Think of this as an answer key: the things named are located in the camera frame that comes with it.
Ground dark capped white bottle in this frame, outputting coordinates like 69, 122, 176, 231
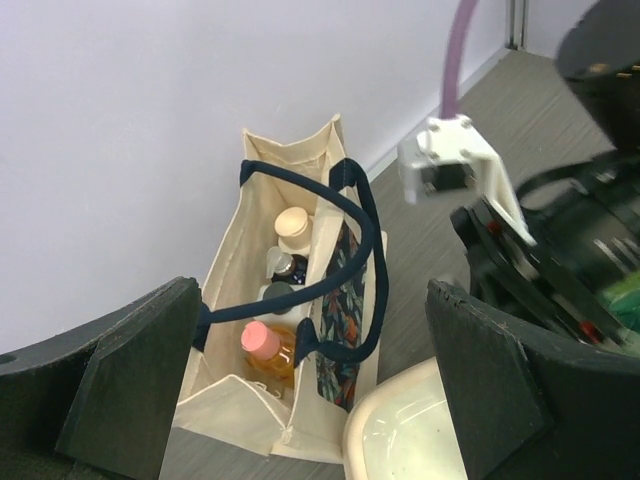
252, 281, 309, 326

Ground beige capped bottle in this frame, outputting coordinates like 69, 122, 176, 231
274, 207, 313, 256

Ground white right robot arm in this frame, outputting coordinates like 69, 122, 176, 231
451, 1, 639, 356

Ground pink capped bottle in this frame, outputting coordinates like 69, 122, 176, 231
240, 320, 296, 389

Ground green litter bag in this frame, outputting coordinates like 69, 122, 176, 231
598, 271, 640, 333

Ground beige canvas tote bag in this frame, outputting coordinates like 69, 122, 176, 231
173, 117, 389, 464

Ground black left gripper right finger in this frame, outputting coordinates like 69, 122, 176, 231
426, 280, 639, 479

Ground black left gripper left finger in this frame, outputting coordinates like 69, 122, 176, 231
1, 277, 200, 479

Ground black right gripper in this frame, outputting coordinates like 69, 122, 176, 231
451, 154, 639, 350

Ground cream plastic litter box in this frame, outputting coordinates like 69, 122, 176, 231
343, 357, 467, 480

